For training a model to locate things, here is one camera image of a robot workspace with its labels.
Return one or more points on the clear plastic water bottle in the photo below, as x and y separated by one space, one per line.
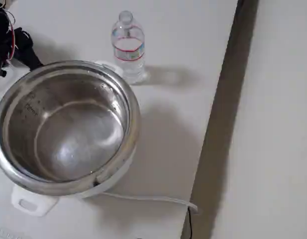
129 62

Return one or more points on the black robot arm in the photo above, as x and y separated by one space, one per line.
0 25

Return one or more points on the white rice cooker body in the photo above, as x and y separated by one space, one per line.
50 202

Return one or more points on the steel inner cooking pot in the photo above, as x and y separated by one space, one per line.
68 137

